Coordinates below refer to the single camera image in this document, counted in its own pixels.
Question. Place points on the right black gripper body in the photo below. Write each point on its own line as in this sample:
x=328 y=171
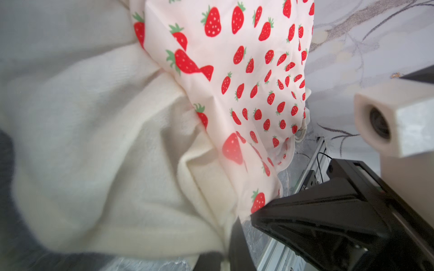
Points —
x=368 y=226

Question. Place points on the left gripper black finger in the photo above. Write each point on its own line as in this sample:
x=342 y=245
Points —
x=238 y=258

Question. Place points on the strawberry print pillow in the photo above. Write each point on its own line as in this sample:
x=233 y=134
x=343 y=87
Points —
x=147 y=128

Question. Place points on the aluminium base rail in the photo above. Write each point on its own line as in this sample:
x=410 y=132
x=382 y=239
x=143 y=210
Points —
x=293 y=222

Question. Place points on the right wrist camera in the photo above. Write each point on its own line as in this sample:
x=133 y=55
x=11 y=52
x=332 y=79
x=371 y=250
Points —
x=396 y=118

